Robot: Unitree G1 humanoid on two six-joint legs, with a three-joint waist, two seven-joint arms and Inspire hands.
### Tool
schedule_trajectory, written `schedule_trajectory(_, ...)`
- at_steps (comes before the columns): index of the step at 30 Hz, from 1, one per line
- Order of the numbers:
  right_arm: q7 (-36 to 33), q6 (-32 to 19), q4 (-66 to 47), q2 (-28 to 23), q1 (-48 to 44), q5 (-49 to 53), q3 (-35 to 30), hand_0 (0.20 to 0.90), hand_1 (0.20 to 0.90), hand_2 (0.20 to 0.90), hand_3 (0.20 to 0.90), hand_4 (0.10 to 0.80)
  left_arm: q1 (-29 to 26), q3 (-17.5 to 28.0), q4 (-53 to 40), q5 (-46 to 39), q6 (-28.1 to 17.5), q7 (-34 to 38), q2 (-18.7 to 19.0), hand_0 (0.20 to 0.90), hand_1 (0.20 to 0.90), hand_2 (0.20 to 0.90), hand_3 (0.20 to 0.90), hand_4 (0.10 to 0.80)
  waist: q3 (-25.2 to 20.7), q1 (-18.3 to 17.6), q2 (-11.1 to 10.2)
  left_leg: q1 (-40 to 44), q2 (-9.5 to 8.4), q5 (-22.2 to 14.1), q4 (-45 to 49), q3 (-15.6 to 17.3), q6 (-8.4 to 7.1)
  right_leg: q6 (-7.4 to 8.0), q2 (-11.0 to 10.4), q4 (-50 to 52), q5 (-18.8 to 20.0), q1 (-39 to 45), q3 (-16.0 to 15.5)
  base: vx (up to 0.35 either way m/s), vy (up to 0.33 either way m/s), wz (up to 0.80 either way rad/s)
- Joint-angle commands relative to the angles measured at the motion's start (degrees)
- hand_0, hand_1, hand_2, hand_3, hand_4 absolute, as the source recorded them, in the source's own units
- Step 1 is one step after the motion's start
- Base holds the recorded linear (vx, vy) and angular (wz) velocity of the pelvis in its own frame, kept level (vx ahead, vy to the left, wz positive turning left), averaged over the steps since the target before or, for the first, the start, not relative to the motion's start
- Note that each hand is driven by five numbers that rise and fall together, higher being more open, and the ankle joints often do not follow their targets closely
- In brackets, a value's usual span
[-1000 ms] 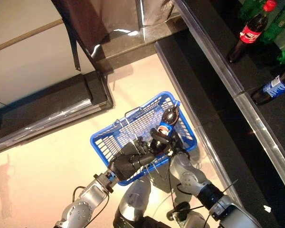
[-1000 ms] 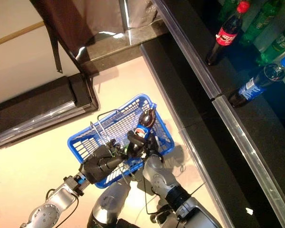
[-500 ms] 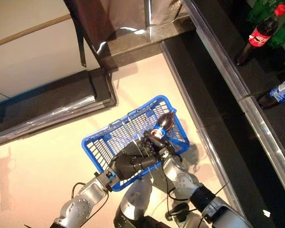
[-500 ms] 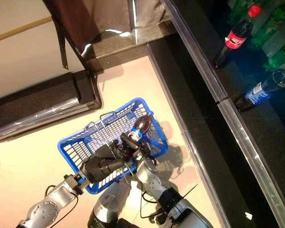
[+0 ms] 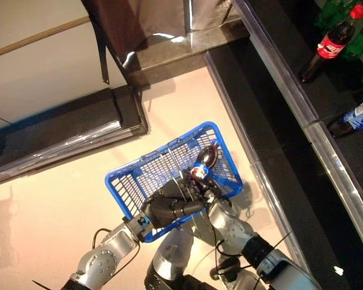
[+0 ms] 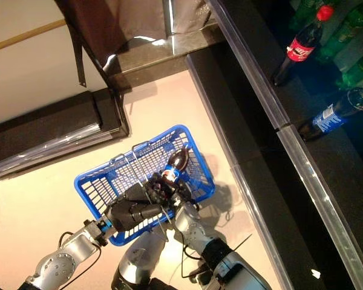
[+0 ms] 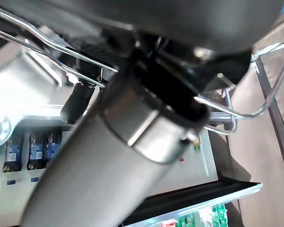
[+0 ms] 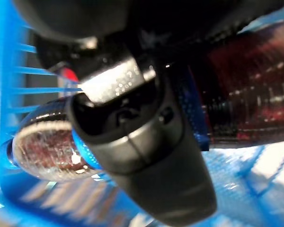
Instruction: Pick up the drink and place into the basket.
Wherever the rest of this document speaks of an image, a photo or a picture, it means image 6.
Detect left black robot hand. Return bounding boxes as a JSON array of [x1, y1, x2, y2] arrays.
[[108, 184, 173, 233]]

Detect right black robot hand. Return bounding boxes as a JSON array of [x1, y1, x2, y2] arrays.
[[145, 172, 197, 212]]

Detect pepsi bottle blue label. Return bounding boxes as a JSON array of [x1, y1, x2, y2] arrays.
[[162, 144, 191, 185], [298, 86, 363, 142]]

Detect blue plastic shopping basket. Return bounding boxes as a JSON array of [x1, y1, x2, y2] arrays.
[[74, 124, 216, 247]]

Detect silver robot torso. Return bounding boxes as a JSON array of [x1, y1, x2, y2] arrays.
[[111, 231, 170, 290]]

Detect dark grey shelf unit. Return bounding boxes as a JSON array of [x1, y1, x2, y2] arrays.
[[0, 89, 131, 184]]

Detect dark stone plinth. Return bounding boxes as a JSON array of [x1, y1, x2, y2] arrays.
[[107, 21, 227, 93]]

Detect brown plastic-wrapped cabinet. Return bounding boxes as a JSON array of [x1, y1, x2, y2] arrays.
[[53, 0, 214, 88]]

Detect cola bottle red label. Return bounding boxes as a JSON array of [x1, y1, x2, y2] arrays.
[[272, 4, 336, 88]]

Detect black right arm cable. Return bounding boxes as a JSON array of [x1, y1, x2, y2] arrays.
[[179, 238, 207, 279]]

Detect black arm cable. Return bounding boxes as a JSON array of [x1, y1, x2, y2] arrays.
[[58, 231, 103, 290], [179, 238, 207, 279]]

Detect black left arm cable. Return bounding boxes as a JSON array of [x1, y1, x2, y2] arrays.
[[58, 231, 103, 290]]

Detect black base shelf clear rail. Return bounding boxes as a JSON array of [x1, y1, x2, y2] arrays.
[[186, 45, 361, 290]]

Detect black shelf board clear rail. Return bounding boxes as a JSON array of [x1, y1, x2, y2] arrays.
[[276, 90, 363, 290], [210, 0, 363, 131]]

